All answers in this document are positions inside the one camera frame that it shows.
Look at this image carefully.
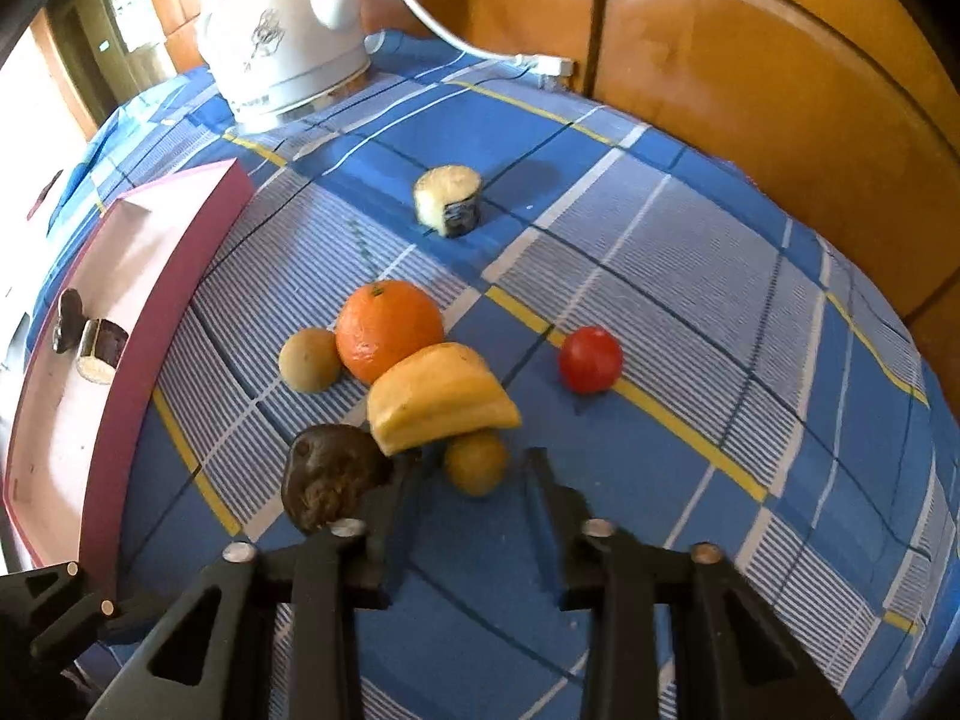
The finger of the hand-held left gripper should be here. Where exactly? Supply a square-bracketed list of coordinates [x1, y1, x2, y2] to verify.
[0, 561, 181, 661]

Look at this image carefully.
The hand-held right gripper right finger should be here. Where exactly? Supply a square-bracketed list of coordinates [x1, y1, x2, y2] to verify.
[525, 448, 856, 720]

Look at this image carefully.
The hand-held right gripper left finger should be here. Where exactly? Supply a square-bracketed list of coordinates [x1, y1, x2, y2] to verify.
[88, 450, 428, 720]

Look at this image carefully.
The dark brown avocado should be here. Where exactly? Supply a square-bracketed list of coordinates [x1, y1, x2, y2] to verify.
[282, 424, 395, 537]

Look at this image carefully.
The yellow banana bunch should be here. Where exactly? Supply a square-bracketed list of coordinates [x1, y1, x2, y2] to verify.
[366, 343, 522, 457]

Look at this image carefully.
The red tomato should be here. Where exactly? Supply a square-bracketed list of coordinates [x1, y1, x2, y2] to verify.
[559, 326, 624, 394]

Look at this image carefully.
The pink cardboard box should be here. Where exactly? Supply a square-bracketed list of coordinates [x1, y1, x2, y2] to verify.
[4, 157, 254, 601]

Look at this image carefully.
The pale yellow roll dark wrap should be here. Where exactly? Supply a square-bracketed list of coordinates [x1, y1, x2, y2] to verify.
[412, 165, 482, 239]

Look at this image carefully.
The brown kiwi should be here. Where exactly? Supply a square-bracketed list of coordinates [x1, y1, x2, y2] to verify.
[279, 328, 342, 394]

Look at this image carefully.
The orange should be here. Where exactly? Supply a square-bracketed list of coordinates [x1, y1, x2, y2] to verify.
[335, 280, 446, 385]

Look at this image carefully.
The blue plaid tablecloth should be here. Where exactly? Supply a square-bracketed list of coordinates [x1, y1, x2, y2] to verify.
[30, 30, 953, 720]

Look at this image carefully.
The small dark brown piece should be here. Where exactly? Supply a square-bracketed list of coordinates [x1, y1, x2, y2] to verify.
[52, 289, 85, 353]

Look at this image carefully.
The silver kettle base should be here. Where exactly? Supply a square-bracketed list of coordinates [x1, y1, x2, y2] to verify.
[225, 64, 372, 132]

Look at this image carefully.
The white power plug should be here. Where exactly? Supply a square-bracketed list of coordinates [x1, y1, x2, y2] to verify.
[517, 52, 575, 81]

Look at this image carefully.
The white ceramic electric kettle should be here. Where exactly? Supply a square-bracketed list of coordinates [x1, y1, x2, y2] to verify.
[196, 0, 372, 121]

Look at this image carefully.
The white power cable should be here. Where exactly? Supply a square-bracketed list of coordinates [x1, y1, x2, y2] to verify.
[379, 0, 541, 68]

